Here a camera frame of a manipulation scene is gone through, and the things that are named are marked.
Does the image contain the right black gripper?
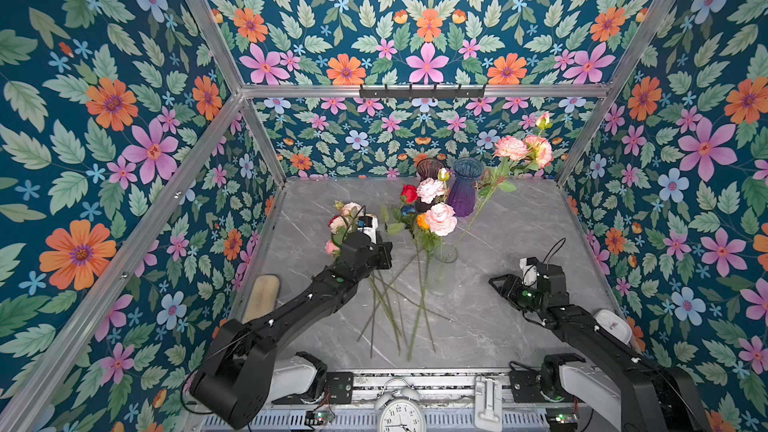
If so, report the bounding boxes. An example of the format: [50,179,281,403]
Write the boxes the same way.
[488,273,547,315]

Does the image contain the red rose flower stem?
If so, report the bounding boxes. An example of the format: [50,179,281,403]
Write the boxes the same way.
[381,184,418,235]

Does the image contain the pink carnation flower stem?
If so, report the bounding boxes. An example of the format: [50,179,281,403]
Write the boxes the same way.
[418,167,458,248]

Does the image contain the pink bud flower stem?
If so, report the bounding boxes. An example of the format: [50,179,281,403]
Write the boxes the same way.
[453,112,553,249]

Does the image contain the clear ribbed glass vase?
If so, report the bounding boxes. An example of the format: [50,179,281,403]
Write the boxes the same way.
[426,244,458,295]

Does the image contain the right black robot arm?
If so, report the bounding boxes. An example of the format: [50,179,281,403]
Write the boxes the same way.
[488,257,711,431]

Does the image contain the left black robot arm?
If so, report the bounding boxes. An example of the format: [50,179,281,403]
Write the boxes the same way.
[189,232,393,429]

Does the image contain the dark maroon glass vase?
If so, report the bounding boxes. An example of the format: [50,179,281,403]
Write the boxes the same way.
[415,158,446,213]

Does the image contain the purple glass vase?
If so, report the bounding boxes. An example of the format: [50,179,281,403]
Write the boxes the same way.
[447,157,484,218]

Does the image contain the cream rose flower bunch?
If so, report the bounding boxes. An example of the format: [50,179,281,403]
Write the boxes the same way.
[323,200,385,359]

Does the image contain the orange rose flower stem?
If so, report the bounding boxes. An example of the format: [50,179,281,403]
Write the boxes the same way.
[408,214,439,360]

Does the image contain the white round device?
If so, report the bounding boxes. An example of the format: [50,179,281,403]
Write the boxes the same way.
[593,309,633,346]

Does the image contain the white alarm clock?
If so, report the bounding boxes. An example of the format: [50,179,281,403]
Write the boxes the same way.
[374,386,427,432]

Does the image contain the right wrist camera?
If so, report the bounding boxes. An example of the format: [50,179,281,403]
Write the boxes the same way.
[519,257,539,287]

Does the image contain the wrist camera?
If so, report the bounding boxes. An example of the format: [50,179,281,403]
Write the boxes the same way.
[356,214,379,244]
[519,257,539,287]

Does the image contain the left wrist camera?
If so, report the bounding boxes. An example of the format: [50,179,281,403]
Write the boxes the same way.
[356,214,379,244]

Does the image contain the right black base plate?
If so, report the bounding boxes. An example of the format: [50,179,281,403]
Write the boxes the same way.
[508,369,557,403]

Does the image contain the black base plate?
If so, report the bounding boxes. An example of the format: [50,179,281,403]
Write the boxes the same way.
[508,369,557,403]
[296,372,355,405]

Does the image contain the white clamp bracket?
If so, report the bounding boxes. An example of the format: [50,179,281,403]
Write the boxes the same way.
[473,376,503,432]

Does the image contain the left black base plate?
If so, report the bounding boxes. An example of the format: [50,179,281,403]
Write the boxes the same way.
[296,372,355,405]

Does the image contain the black hook rail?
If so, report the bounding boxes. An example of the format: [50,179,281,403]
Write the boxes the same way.
[358,84,486,100]

